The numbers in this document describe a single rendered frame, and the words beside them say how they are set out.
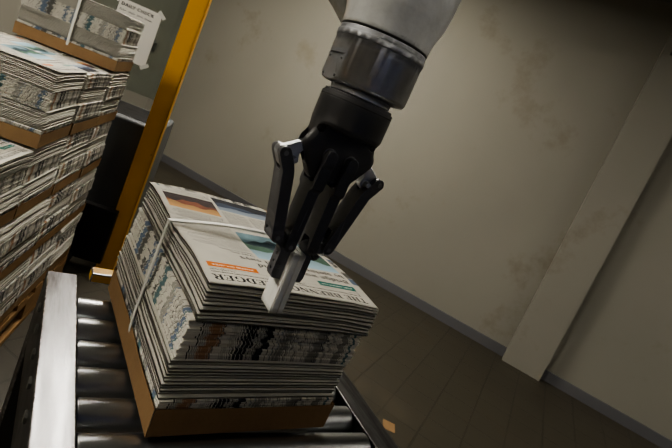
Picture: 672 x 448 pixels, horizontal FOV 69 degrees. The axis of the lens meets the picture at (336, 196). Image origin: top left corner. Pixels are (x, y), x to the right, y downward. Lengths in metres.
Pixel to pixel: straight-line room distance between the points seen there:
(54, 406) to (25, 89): 1.06
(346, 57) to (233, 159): 4.72
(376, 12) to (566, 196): 3.75
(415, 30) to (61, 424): 0.61
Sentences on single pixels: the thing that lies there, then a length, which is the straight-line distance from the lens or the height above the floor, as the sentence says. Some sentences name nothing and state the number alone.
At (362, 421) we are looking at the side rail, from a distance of 0.94.
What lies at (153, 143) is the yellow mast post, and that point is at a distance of 2.71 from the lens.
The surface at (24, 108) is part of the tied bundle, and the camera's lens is 1.65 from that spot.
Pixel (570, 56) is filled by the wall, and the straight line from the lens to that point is 4.30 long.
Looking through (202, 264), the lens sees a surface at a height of 1.03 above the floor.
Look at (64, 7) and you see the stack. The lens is 2.23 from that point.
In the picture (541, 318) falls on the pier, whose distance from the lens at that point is 4.14.
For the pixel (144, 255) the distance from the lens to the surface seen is 0.86.
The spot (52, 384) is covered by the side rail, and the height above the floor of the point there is 0.80.
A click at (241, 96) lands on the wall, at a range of 5.20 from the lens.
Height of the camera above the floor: 1.28
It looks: 9 degrees down
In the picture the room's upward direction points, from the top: 23 degrees clockwise
